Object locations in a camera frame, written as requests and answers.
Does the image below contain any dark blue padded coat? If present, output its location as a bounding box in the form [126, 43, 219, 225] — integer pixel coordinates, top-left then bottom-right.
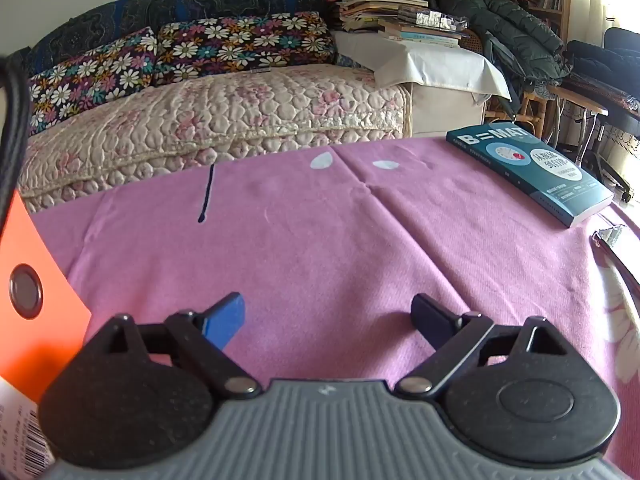
[565, 39, 640, 81]

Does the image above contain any pink floral cloth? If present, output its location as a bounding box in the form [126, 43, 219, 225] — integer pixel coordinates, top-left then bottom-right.
[594, 240, 640, 413]

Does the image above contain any stack of books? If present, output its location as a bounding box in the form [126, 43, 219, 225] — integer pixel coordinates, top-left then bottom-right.
[336, 0, 469, 51]

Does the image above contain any dark green jacket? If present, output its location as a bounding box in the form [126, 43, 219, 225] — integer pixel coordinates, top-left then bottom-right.
[429, 0, 567, 117]

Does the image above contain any small wooden table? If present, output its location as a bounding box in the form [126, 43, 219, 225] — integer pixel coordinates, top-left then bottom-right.
[546, 82, 610, 148]

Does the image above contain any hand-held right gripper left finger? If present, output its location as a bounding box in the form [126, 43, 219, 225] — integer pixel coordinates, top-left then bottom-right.
[107, 292, 263, 402]

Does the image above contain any white cloth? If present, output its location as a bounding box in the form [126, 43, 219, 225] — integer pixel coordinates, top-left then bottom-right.
[332, 30, 512, 100]

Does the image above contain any daisy print pillow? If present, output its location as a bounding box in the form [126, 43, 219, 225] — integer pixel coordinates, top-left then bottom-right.
[27, 26, 162, 137]
[152, 11, 337, 86]

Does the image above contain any orange cardboard box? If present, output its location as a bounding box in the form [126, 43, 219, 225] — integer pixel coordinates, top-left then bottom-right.
[0, 192, 93, 478]

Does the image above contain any quilted floral sofa cover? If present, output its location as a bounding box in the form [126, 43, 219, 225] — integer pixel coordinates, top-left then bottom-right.
[17, 65, 413, 216]

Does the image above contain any teal book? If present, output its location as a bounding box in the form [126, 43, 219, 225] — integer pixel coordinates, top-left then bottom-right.
[446, 123, 615, 229]

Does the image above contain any white cabinet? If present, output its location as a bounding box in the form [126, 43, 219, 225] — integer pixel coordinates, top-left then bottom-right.
[409, 82, 489, 139]

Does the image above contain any pink tablecloth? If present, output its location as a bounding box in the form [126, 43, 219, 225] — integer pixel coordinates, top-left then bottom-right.
[30, 135, 640, 480]

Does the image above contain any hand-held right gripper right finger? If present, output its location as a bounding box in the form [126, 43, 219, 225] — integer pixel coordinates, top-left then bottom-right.
[395, 294, 557, 397]

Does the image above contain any silver foil packet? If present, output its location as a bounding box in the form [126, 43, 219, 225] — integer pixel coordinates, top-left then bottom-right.
[414, 7, 469, 32]

